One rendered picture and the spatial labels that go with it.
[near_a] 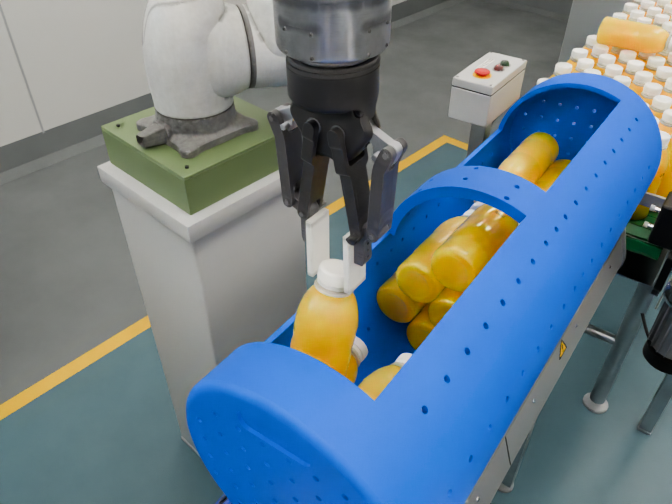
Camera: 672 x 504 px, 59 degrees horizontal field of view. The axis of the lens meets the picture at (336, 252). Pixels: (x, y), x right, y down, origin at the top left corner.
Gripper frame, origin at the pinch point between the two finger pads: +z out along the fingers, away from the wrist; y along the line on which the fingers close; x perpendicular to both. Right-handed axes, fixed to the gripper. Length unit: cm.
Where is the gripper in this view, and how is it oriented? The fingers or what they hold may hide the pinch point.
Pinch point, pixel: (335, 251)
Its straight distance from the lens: 59.1
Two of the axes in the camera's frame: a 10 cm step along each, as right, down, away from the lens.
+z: 0.1, 7.8, 6.2
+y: 8.1, 3.6, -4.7
